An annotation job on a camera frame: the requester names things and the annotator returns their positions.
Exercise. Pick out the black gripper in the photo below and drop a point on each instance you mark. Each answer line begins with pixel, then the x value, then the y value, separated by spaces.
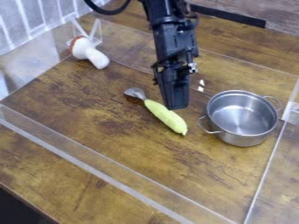
pixel 177 50

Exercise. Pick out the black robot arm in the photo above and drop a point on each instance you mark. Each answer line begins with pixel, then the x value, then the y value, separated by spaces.
pixel 168 9

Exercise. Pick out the clear acrylic stand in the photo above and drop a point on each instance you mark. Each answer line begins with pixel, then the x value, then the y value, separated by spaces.
pixel 91 33

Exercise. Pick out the stainless steel pot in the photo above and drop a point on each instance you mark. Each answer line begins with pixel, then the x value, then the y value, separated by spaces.
pixel 241 117

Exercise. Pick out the black strip on table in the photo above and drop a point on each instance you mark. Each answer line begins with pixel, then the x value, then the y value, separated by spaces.
pixel 229 16

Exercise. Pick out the white toy mushroom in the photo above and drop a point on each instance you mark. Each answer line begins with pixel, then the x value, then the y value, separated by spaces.
pixel 85 51

